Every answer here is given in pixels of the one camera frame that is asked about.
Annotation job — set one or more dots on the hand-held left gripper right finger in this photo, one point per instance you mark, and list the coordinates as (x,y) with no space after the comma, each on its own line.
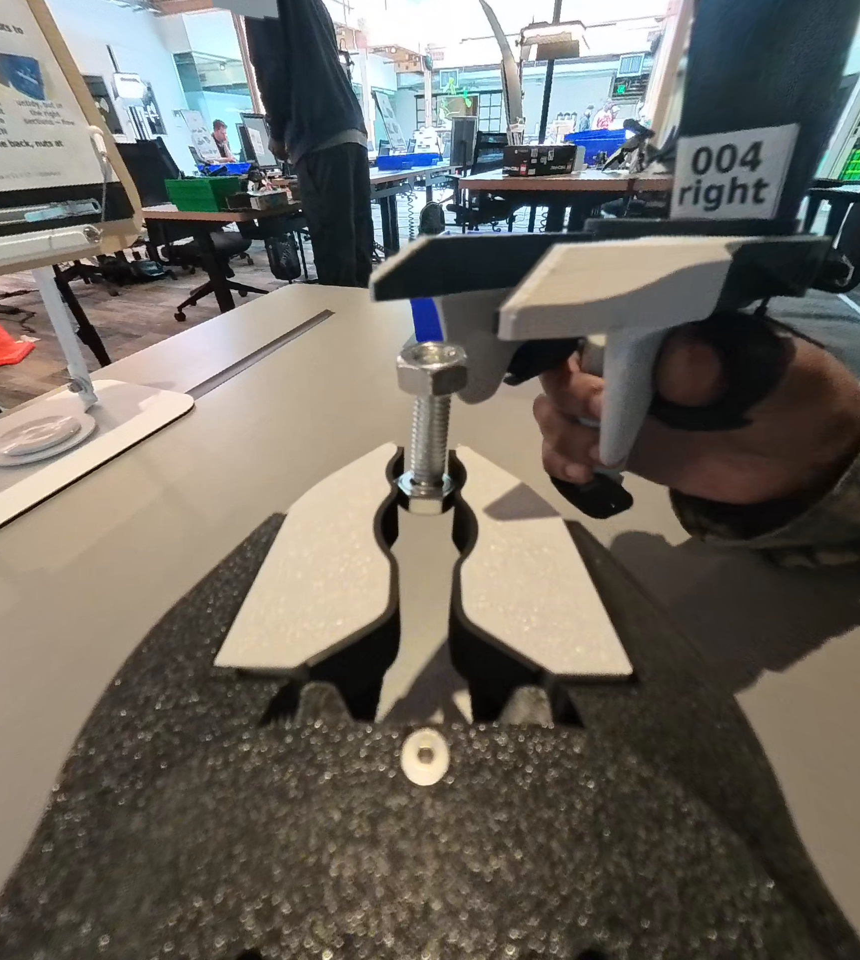
(535,592)

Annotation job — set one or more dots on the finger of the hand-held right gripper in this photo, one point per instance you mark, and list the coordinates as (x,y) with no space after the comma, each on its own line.
(624,285)
(475,337)

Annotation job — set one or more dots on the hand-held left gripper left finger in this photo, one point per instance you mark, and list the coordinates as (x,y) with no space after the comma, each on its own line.
(310,585)

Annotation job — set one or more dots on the large blue plastic bin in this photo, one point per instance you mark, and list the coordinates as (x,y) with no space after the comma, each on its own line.
(426,322)

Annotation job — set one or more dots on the silver hex nut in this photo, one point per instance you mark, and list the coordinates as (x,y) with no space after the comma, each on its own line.
(430,379)

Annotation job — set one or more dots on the silver hex bolt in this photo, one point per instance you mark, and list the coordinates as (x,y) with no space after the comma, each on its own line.
(427,435)

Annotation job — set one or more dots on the person's right hand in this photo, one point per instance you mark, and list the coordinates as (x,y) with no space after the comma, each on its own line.
(774,450)

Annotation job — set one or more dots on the black backpack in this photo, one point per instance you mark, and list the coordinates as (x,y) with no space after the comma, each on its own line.
(432,221)

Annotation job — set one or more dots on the wooden desk with black legs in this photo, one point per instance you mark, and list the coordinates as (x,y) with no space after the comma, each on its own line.
(550,180)
(400,174)
(190,214)

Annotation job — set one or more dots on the small blue bin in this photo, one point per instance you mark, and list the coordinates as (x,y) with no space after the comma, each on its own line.
(224,169)
(407,162)
(595,138)

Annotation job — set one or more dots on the black box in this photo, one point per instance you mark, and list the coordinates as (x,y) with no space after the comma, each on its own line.
(538,160)

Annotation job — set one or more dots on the white metal stand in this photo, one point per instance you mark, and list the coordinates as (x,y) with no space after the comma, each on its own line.
(145,409)

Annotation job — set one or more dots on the patterned tissue box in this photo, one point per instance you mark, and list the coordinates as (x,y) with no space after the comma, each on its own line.
(268,199)

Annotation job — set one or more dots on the black computer monitor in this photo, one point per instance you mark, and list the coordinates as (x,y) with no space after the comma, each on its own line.
(257,142)

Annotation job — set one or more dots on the green plastic bin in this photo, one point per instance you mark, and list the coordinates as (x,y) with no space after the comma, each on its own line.
(201,195)

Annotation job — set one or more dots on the wooden board with instruction sheet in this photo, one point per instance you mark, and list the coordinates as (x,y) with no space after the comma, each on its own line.
(10,90)

